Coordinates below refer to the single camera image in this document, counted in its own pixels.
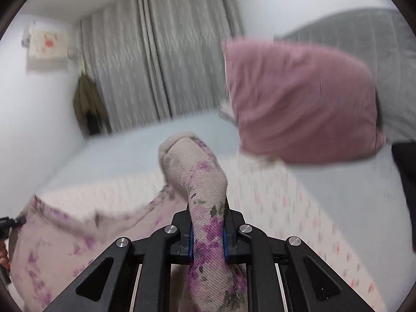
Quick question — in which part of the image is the pink velvet pillow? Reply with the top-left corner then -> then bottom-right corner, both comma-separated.
222,37 -> 387,166

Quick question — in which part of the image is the olive hanging jacket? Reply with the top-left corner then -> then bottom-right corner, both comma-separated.
73,74 -> 112,136

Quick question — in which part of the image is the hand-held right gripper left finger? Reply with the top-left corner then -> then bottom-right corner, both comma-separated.
43,211 -> 193,312

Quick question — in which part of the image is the grey dotted curtain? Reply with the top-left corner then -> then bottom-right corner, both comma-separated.
79,0 -> 245,134

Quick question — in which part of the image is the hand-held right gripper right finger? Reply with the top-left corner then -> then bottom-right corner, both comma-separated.
223,207 -> 375,312

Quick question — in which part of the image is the black garment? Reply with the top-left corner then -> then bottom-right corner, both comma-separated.
391,141 -> 416,253

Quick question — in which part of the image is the covered wall air conditioner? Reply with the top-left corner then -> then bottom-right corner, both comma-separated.
22,21 -> 76,71

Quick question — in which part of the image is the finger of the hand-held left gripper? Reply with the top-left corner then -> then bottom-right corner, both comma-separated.
0,216 -> 27,232

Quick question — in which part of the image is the cherry print white blanket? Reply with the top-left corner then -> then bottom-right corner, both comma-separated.
32,155 -> 388,312

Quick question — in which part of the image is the grey quilted headboard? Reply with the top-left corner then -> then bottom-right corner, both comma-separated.
273,8 -> 416,144

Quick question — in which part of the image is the floral padded jacket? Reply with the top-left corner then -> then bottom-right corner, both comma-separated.
6,132 -> 251,312

